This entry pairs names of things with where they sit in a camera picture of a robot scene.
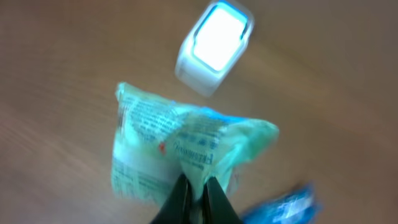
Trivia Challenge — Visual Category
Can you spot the white barcode scanner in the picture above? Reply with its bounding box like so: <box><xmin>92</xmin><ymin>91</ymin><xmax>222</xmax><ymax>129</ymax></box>
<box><xmin>175</xmin><ymin>1</ymin><xmax>254</xmax><ymax>97</ymax></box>

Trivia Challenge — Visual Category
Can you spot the blue snack packet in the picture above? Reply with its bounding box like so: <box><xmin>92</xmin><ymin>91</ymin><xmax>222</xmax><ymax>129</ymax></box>
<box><xmin>241</xmin><ymin>184</ymin><xmax>320</xmax><ymax>224</ymax></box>

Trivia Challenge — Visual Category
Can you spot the light teal snack packet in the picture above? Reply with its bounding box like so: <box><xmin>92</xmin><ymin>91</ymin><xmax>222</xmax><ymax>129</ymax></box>
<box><xmin>111</xmin><ymin>82</ymin><xmax>279</xmax><ymax>205</ymax></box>

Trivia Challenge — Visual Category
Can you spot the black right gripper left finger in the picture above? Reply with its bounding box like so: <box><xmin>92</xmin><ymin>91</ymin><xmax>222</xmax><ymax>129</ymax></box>
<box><xmin>150</xmin><ymin>174</ymin><xmax>192</xmax><ymax>224</ymax></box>

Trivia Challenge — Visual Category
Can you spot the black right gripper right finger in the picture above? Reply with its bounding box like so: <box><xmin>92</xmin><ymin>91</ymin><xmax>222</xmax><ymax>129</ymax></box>
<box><xmin>202</xmin><ymin>177</ymin><xmax>243</xmax><ymax>224</ymax></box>

